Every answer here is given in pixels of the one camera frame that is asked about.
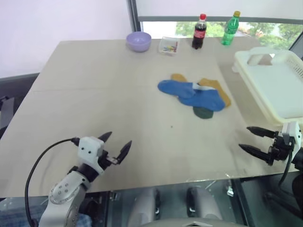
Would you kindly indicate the white plastic basket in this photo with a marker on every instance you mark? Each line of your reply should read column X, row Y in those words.
column 277, row 80

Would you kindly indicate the green bottle with yellow cap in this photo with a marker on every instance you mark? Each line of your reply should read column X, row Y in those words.
column 230, row 30

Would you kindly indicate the dark green sock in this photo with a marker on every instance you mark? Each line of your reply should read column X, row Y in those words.
column 203, row 114

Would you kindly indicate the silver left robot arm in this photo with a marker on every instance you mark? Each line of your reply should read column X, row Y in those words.
column 64, row 189

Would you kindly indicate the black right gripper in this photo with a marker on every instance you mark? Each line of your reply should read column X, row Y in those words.
column 279, row 149

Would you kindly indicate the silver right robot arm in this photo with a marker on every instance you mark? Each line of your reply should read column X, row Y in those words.
column 299, row 160

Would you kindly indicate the purple plastic bowl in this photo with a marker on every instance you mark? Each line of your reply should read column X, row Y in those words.
column 138, row 42

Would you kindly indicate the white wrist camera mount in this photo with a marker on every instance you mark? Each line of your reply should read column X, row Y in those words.
column 88, row 149
column 293, row 132

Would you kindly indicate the clear box with coloured clips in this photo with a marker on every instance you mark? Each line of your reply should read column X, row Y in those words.
column 169, row 47

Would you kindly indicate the blue sock with grey cuff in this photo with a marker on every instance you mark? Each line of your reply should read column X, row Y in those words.
column 206, row 100

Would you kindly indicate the cola bottle with red cap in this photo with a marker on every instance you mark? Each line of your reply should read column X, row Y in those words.
column 198, row 33

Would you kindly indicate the grey window frame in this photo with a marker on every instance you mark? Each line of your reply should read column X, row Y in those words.
column 133, row 16

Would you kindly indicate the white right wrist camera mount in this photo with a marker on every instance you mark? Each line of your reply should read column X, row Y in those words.
column 293, row 132

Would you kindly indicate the tan cloth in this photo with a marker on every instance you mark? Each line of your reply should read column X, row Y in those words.
column 178, row 77

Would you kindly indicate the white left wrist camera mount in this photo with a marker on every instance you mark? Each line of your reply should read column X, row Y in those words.
column 88, row 149

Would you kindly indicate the long mustard yellow sock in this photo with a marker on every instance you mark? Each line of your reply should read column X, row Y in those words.
column 222, row 92

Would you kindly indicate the dark grey chair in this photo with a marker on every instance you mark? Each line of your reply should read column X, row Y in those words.
column 11, row 99

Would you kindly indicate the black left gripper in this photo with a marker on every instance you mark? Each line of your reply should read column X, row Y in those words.
column 104, row 159

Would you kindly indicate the grey robot torso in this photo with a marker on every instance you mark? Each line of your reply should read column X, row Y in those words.
column 189, row 223

